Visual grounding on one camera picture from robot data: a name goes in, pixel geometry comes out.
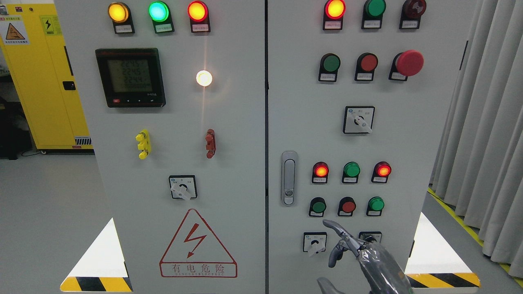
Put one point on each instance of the red electric danger warning sign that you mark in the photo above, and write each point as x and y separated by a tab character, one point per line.
195	251

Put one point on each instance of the red push button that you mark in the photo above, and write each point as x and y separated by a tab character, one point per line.
346	206
365	67

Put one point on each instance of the green indicator lamp top left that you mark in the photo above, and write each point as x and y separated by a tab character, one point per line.
161	17

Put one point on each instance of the green indicator lamp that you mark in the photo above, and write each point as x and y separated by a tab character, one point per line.
161	17
372	14
350	173

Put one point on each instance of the lower left rotary selector switch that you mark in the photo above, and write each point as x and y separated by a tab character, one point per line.
314	242

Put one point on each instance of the yellow safety storage cabinet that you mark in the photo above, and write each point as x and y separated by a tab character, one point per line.
36	54

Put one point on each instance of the grey curtain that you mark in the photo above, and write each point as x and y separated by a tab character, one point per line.
480	161

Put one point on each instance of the yellow test terminal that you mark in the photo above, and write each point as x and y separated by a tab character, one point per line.
144	143

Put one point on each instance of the lower middle green indicator lamp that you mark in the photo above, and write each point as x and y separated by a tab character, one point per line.
350	173

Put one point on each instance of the yellow indicator lamp top left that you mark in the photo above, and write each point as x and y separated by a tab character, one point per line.
121	17

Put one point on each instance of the red emergency stop mushroom button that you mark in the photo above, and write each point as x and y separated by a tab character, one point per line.
406	64

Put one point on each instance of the dark red buzzer lamp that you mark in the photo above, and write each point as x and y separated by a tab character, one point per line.
411	13

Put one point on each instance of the grey electrical cabinet left door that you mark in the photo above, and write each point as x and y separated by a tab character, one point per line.
231	185

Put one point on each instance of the lower red push button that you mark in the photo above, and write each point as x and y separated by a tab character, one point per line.
346	206

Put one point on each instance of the left door rotary selector switch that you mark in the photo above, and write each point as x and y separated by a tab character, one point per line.
183	186

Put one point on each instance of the black digital power meter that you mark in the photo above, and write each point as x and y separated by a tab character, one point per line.
131	77

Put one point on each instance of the upper right rotary selector switch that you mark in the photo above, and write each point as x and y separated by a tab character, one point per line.
358	120

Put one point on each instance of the white glowing indicator lamp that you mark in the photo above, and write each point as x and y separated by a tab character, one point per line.
204	78

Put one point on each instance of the green indicator lamp top right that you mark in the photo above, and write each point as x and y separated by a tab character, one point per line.
372	14

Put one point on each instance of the red test terminal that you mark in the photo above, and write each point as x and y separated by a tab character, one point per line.
211	143

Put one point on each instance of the silver cabinet door handle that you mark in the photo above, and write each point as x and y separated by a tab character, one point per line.
288	170

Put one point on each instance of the upper green push button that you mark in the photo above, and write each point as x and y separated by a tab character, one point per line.
328	68

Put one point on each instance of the lower left red indicator lamp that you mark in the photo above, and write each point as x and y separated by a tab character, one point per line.
320	172

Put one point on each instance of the upper red push button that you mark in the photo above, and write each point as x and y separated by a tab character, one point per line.
365	67

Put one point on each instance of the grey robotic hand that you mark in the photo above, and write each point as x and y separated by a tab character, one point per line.
381	270

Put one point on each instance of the lower left green push button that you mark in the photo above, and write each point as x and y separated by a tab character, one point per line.
317	207

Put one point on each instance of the red indicator lamp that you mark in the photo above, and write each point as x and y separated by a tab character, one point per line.
333	14
381	172
199	17
320	172

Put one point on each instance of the lower right red indicator lamp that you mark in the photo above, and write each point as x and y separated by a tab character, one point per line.
381	172

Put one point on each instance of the grey electrical cabinet door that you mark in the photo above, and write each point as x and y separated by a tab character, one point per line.
306	116
231	185

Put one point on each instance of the red indicator lamp top left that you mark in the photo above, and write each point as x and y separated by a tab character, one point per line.
199	17

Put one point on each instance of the grey electrical cabinet right door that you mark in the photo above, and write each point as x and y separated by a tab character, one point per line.
306	116

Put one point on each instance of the lower right green push button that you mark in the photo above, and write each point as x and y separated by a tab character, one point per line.
375	206

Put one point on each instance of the black key selector switch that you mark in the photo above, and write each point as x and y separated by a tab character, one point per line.
371	236

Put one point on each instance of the green push button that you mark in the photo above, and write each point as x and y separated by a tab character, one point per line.
317	207
375	206
328	68

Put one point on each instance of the red indicator lamp top right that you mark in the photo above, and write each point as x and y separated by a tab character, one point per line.
333	14

